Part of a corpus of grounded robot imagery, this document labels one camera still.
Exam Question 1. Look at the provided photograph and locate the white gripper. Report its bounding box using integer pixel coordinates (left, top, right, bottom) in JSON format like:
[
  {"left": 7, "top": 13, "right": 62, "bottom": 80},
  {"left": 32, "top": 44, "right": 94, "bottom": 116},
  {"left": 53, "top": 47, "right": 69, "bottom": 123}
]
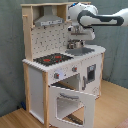
[{"left": 68, "top": 26, "right": 95, "bottom": 40}]

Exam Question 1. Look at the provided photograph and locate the small metal pot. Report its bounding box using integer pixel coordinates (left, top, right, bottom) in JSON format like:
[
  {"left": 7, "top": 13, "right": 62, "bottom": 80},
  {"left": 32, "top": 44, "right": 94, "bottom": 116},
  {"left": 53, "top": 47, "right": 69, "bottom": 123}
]
[{"left": 67, "top": 40, "right": 83, "bottom": 49}]

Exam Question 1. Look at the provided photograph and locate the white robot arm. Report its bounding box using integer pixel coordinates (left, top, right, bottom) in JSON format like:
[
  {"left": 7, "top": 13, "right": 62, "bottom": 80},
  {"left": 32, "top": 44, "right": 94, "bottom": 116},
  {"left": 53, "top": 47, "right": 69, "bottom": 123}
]
[{"left": 68, "top": 2, "right": 128, "bottom": 40}]

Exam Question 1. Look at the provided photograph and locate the wooden toy kitchen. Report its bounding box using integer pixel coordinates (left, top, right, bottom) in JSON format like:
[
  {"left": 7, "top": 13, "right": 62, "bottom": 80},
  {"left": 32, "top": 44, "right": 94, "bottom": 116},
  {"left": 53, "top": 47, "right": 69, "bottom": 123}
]
[{"left": 22, "top": 3, "right": 105, "bottom": 128}]

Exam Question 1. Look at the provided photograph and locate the toy microwave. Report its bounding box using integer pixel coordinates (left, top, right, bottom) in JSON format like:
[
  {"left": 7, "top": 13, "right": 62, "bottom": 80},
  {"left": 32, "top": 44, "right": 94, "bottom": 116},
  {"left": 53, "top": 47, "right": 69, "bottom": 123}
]
[{"left": 65, "top": 3, "right": 89, "bottom": 22}]

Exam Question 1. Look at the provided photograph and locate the grey toy sink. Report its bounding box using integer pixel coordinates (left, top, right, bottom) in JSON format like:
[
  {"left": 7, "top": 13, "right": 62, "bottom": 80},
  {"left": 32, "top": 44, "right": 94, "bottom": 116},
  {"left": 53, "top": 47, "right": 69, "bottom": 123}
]
[{"left": 66, "top": 47, "right": 94, "bottom": 56}]

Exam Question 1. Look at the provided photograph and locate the grey range hood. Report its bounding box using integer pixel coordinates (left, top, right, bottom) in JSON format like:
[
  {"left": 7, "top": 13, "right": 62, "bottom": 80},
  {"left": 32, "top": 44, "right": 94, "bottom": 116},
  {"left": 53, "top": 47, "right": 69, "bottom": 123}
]
[{"left": 35, "top": 6, "right": 64, "bottom": 27}]

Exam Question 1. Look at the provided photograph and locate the black toy stovetop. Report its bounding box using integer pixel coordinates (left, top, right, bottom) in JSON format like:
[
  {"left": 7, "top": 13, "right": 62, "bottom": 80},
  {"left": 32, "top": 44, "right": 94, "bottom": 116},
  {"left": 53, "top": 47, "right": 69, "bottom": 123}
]
[{"left": 34, "top": 53, "right": 71, "bottom": 66}]

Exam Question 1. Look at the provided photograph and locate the right red stove knob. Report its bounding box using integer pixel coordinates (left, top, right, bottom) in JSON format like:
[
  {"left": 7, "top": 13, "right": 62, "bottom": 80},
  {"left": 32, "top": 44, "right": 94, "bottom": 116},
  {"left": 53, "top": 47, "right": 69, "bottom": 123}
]
[{"left": 71, "top": 66, "right": 79, "bottom": 73}]

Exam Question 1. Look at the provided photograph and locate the red stove knob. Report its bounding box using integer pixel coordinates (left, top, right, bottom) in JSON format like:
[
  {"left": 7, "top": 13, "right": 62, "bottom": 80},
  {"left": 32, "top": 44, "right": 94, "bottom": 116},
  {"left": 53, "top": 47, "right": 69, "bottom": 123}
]
[
  {"left": 71, "top": 66, "right": 79, "bottom": 73},
  {"left": 54, "top": 73, "right": 60, "bottom": 79}
]

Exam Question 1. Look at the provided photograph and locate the white cabinet door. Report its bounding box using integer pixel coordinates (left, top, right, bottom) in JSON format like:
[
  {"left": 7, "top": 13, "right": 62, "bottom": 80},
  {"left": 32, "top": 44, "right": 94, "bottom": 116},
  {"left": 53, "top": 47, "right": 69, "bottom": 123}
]
[{"left": 81, "top": 55, "right": 102, "bottom": 97}]

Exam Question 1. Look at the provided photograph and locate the left red stove knob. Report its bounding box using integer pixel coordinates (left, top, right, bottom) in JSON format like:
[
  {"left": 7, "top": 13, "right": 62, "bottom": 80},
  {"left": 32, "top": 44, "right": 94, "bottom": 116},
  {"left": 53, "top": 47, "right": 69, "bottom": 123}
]
[{"left": 54, "top": 73, "right": 60, "bottom": 79}]

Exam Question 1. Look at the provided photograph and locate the white oven door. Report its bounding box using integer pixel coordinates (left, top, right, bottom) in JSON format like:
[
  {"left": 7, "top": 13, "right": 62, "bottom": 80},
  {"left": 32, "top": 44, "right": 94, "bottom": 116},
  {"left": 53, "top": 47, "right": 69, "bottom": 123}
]
[{"left": 49, "top": 86, "right": 95, "bottom": 128}]

